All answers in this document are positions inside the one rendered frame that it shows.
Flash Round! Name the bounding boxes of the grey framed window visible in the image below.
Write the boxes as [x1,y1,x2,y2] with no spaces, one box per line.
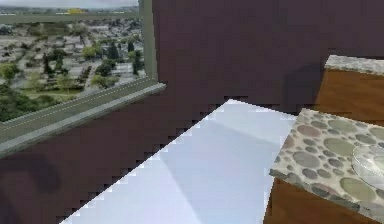
[0,0,167,158]

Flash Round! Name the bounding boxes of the wooden counter with pebble top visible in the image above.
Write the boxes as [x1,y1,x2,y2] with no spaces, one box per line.
[262,107,384,224]

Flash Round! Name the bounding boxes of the wooden cabinet with speckled top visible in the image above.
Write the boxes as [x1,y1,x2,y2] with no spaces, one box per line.
[313,54,384,128]

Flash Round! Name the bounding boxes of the clear glass bowl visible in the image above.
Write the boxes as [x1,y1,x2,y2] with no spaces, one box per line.
[351,144,384,192]

